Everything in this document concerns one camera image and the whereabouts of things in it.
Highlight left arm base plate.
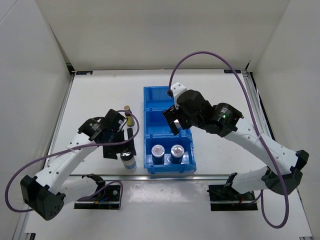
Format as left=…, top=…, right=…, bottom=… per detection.
left=73, top=180, right=123, bottom=210

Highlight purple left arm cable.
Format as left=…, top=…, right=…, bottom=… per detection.
left=4, top=109, right=140, bottom=213

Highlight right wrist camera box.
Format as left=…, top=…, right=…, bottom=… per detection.
left=167, top=82, right=187, bottom=109

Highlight left side aluminium rail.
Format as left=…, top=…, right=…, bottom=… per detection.
left=34, top=71, right=71, bottom=159

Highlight blue three-compartment plastic bin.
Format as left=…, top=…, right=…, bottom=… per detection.
left=143, top=86, right=197, bottom=174

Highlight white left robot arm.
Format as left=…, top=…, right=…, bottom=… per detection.
left=20, top=109, right=127, bottom=221

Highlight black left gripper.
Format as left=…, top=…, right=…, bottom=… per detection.
left=102, top=127, right=136, bottom=160

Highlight sauce jar white lid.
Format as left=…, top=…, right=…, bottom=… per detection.
left=170, top=144, right=185, bottom=164
left=151, top=144, right=165, bottom=165

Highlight yellow label bottle left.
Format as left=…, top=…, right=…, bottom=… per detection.
left=124, top=105, right=135, bottom=127

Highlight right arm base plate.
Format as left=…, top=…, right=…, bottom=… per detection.
left=207, top=184, right=258, bottom=212

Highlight right side aluminium rail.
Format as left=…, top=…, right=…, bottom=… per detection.
left=242, top=70, right=276, bottom=141

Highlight aluminium table edge rail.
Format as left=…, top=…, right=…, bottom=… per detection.
left=67, top=173, right=286, bottom=181

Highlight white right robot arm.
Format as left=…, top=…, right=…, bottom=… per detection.
left=162, top=85, right=309, bottom=200

